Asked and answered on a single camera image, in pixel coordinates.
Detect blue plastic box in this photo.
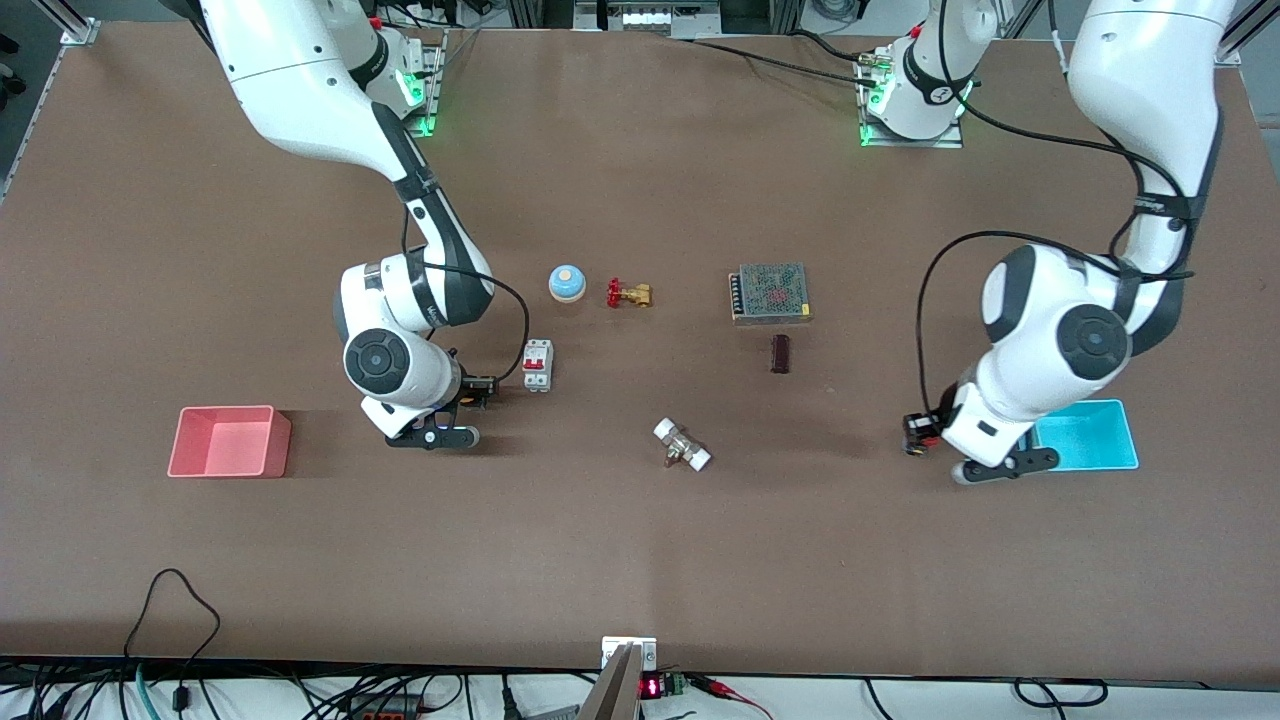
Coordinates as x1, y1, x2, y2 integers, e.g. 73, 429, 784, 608
1030, 399, 1140, 472

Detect metal mesh power supply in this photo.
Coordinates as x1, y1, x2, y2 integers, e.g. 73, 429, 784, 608
728, 262, 813, 326

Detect brass fitting white ends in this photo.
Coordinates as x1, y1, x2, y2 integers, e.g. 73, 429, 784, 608
653, 417, 713, 473

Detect pink plastic box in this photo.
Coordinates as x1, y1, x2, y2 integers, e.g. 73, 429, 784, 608
167, 405, 292, 479

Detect red clip lead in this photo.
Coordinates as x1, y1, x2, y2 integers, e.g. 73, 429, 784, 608
690, 676, 774, 720

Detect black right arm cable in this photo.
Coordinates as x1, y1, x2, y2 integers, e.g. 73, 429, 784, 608
402, 200, 532, 387

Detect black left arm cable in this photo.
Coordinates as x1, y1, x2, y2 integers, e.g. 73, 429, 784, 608
915, 230, 1141, 417

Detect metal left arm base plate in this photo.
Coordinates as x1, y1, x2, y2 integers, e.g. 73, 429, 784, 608
857, 50, 967, 150

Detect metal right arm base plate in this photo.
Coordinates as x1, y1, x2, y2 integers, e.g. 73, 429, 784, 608
395, 28, 448, 139

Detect black coiled cable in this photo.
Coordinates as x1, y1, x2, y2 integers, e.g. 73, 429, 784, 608
1013, 678, 1109, 710

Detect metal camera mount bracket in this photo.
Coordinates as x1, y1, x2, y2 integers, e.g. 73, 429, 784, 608
601, 636, 659, 672

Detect grey camera pole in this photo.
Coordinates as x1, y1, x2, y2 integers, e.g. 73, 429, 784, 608
578, 644, 642, 720

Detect black looped table cable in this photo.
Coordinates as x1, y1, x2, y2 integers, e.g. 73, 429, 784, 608
124, 568, 222, 713

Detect black cable to arm base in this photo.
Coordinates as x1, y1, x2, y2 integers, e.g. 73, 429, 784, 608
672, 30, 883, 89

